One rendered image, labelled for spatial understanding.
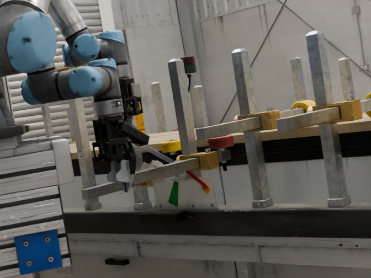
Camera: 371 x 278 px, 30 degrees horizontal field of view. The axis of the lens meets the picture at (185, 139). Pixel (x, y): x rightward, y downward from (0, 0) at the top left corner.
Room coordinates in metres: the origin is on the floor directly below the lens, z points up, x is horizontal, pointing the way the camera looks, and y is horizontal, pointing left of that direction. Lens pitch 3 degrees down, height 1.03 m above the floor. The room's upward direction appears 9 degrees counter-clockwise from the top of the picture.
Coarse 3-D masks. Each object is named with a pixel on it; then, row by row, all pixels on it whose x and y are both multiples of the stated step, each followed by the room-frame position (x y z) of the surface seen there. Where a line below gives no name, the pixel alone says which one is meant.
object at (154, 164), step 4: (152, 160) 1.97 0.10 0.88; (144, 164) 1.96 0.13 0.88; (148, 164) 1.96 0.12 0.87; (152, 164) 1.94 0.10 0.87; (156, 164) 1.95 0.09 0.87; (160, 164) 1.97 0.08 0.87; (140, 168) 1.96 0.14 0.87; (144, 168) 1.95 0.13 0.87; (148, 168) 1.93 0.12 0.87; (152, 168) 1.93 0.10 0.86
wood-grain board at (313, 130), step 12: (360, 120) 2.01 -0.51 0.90; (168, 132) 3.33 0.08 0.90; (264, 132) 2.18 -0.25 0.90; (276, 132) 2.15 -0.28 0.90; (288, 132) 2.12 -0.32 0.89; (300, 132) 2.09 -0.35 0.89; (312, 132) 2.06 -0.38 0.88; (348, 132) 1.98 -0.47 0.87; (72, 144) 3.83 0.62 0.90; (156, 144) 2.51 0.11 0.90; (204, 144) 2.35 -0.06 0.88; (72, 156) 2.84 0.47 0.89; (96, 156) 2.74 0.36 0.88
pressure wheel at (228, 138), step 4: (220, 136) 2.20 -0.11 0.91; (224, 136) 2.17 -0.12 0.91; (228, 136) 2.17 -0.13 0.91; (232, 136) 2.20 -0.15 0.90; (208, 140) 2.19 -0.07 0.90; (212, 140) 2.17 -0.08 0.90; (216, 140) 2.16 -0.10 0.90; (220, 140) 2.16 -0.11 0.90; (224, 140) 2.16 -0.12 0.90; (228, 140) 2.17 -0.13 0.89; (232, 140) 2.19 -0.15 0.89; (212, 144) 2.17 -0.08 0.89; (216, 144) 2.17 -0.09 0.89; (220, 144) 2.16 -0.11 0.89; (224, 144) 2.16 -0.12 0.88; (228, 144) 2.17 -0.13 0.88; (232, 144) 2.18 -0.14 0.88; (212, 148) 2.18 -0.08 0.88; (216, 148) 2.17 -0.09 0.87; (220, 148) 2.19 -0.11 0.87; (224, 148) 2.19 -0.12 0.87; (224, 164) 2.20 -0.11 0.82; (224, 168) 2.20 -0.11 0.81
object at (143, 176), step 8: (224, 152) 2.18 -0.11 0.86; (184, 160) 2.08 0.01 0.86; (192, 160) 2.07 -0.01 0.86; (224, 160) 2.18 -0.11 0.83; (160, 168) 1.97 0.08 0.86; (168, 168) 1.99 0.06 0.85; (176, 168) 2.02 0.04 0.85; (184, 168) 2.04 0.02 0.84; (192, 168) 2.07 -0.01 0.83; (136, 176) 1.90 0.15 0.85; (144, 176) 1.92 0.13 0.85; (152, 176) 1.94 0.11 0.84; (160, 176) 1.97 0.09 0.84
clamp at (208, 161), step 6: (180, 156) 2.14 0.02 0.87; (186, 156) 2.13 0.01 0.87; (192, 156) 2.11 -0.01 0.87; (198, 156) 2.09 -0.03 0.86; (204, 156) 2.08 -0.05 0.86; (210, 156) 2.08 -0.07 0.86; (216, 156) 2.10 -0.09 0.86; (204, 162) 2.08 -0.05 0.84; (210, 162) 2.08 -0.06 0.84; (216, 162) 2.10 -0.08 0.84; (198, 168) 2.10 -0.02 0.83; (204, 168) 2.08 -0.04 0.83; (210, 168) 2.07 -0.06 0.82
